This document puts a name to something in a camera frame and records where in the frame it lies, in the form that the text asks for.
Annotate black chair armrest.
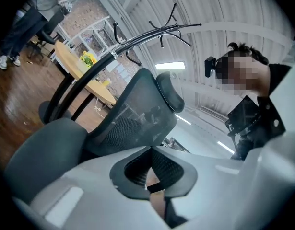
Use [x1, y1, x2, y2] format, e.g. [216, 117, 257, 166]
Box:
[3, 117, 88, 205]

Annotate yellow flowers in pot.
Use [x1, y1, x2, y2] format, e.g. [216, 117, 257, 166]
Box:
[79, 50, 98, 68]

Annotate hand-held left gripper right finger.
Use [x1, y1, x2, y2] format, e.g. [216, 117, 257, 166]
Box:
[151, 145, 249, 230]

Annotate person's black clothing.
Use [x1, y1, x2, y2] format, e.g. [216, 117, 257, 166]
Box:
[227, 63, 293, 161]

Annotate white tube light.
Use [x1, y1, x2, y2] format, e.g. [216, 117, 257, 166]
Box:
[217, 140, 236, 154]
[175, 114, 192, 126]

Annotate ceiling air vent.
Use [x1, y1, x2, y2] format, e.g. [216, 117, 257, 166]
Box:
[200, 105, 226, 120]

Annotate black head camera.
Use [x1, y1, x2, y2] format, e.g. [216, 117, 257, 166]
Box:
[204, 56, 218, 79]

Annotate person's head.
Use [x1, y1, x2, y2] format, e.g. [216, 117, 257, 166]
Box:
[215, 42, 270, 98]

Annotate black coat rack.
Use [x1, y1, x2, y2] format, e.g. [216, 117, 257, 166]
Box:
[38, 2, 202, 125]

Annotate black chair headrest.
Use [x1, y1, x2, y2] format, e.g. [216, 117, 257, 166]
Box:
[154, 71, 186, 113]

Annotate ceiling light panel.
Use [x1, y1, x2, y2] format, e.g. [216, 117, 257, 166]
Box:
[154, 61, 186, 70]

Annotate white desk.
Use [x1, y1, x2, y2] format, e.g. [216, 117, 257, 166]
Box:
[161, 137, 191, 154]

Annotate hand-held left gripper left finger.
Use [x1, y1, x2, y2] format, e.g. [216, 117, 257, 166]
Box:
[29, 145, 171, 230]

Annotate black chest-mounted device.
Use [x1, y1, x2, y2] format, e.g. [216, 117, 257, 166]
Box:
[225, 94, 262, 137]

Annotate black mesh office chair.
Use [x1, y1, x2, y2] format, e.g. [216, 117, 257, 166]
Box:
[86, 68, 178, 158]

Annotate white table lamp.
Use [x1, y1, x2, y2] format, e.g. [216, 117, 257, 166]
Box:
[105, 61, 118, 73]

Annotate round wooden table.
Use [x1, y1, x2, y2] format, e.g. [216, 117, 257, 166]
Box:
[53, 41, 117, 122]

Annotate white metal shelf rack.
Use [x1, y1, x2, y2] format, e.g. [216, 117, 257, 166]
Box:
[57, 15, 129, 57]

